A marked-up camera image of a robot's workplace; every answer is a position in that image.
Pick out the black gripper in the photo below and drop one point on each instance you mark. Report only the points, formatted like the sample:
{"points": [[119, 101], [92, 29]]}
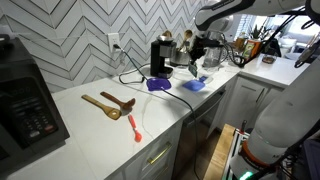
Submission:
{"points": [[197, 46]]}

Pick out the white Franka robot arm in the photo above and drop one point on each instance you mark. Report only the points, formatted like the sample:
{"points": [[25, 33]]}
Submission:
{"points": [[286, 123]]}

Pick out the big clear plastic lunch box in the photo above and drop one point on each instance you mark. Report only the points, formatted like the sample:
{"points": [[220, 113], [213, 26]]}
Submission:
{"points": [[180, 70]]}

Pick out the clear glass pitcher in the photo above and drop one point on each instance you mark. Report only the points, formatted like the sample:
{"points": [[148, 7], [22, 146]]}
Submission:
{"points": [[213, 56]]}

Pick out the metal utensil holder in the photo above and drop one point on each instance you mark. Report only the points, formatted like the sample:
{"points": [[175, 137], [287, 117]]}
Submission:
{"points": [[180, 58]]}

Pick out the black silver coffee maker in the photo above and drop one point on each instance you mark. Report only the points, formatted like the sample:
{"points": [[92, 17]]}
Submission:
{"points": [[158, 60]]}

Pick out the amber bottle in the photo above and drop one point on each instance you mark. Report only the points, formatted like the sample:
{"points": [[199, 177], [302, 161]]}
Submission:
{"points": [[239, 41]]}

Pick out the orange green carton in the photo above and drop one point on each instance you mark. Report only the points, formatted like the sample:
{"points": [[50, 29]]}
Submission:
{"points": [[249, 49]]}

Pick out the potted green plant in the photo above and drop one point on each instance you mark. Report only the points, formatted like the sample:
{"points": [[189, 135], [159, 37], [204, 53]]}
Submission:
{"points": [[257, 31]]}

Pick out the small dark dish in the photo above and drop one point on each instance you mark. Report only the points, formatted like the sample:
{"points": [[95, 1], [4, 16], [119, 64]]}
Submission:
{"points": [[268, 59]]}

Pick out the white shaker door cabinet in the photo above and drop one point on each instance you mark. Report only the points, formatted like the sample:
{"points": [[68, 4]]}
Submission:
{"points": [[246, 100]]}

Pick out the dark wooden spoon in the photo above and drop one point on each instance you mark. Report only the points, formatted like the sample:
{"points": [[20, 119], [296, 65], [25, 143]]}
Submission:
{"points": [[128, 105]]}

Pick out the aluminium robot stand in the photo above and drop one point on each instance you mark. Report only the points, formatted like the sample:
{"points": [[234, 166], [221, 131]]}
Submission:
{"points": [[233, 146]]}

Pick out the small red silicone spatula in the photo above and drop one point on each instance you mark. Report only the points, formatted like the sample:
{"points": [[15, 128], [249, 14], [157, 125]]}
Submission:
{"points": [[136, 135]]}

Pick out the light wooden spatula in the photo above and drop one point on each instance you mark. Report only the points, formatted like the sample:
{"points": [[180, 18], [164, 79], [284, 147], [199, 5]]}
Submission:
{"points": [[113, 114]]}

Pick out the wooden board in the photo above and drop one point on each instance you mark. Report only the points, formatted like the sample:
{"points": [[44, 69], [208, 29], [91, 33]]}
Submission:
{"points": [[218, 156]]}

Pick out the white counter base cabinet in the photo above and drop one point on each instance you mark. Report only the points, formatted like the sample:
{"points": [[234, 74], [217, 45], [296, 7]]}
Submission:
{"points": [[156, 160]]}

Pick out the black microwave oven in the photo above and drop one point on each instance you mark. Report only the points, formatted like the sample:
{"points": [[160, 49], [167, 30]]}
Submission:
{"points": [[30, 113]]}

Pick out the white wall outlet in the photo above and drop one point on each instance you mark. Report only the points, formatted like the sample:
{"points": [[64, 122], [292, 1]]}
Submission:
{"points": [[113, 39]]}

